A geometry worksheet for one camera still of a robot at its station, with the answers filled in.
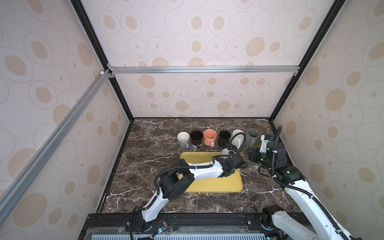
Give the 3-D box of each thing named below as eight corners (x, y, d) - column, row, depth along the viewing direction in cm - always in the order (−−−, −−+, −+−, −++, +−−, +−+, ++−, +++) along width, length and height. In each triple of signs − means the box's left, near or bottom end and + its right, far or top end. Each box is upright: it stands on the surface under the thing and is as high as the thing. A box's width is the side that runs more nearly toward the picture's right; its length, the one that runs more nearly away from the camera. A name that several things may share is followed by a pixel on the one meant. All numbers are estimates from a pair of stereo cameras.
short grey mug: (177, 152, 102) (175, 144, 94) (178, 140, 109) (177, 131, 101) (189, 152, 102) (189, 144, 94) (190, 140, 109) (189, 131, 101)
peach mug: (203, 150, 103) (204, 142, 96) (203, 136, 111) (203, 128, 104) (216, 150, 103) (218, 142, 96) (215, 136, 111) (216, 128, 104)
